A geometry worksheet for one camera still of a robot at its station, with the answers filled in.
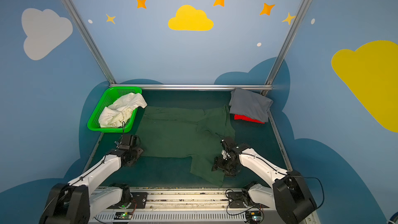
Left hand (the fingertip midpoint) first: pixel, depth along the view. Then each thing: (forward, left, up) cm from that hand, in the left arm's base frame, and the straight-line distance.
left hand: (143, 151), depth 89 cm
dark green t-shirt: (+14, -13, -1) cm, 19 cm away
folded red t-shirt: (+24, -59, +3) cm, 63 cm away
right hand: (-10, -44, +2) cm, 45 cm away
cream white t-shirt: (+22, +20, +6) cm, 30 cm away
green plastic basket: (+40, +31, +6) cm, 50 cm away
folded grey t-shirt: (+32, -70, +7) cm, 77 cm away
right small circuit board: (-30, -59, -2) cm, 67 cm away
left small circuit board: (-31, +2, -1) cm, 31 cm away
